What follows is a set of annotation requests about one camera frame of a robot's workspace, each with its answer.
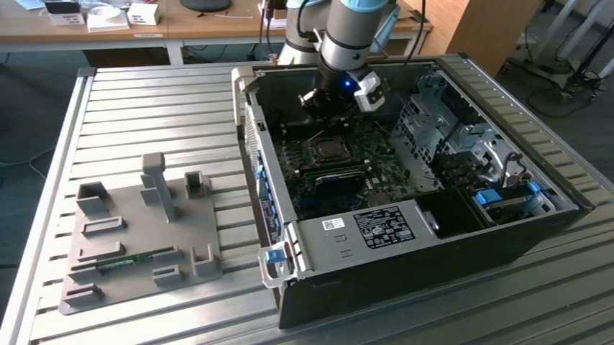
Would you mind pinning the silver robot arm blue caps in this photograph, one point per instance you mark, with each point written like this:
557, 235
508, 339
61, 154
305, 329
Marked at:
345, 43

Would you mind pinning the white labelled box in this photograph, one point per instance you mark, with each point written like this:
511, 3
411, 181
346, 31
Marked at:
144, 14
68, 18

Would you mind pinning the open PC case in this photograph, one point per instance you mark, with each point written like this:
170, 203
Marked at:
384, 294

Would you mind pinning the wooden cabinet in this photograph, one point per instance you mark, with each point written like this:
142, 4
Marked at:
489, 32

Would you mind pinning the aluminium slat table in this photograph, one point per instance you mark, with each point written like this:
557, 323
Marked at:
158, 108

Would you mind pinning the green RAM stick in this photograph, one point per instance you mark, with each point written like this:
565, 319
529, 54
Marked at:
126, 260
336, 168

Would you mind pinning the blue release tab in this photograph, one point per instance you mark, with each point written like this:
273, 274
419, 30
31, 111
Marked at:
274, 257

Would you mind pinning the wooden desk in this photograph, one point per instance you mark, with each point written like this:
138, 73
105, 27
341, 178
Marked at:
29, 30
216, 25

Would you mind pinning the green motherboard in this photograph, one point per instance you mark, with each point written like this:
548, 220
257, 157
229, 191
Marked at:
384, 169

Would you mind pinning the pale blue teach pendant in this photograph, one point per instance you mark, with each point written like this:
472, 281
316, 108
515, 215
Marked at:
392, 28

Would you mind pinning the white round holder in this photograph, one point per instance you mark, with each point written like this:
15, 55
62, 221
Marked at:
109, 21

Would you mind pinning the grey parts rack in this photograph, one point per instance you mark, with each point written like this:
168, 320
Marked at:
134, 230

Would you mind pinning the silver power supply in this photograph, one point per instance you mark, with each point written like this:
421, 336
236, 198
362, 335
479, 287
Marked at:
336, 248

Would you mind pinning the blue disk carrier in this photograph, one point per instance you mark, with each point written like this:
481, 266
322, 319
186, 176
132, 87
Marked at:
535, 187
487, 197

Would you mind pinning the white metal frame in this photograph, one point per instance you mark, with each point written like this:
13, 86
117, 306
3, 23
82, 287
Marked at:
561, 21

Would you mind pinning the metal drive cage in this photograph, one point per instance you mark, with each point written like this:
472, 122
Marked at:
423, 136

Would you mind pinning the dark round object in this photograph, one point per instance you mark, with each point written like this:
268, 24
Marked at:
204, 4

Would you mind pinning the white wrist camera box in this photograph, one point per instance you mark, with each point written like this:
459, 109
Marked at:
371, 93

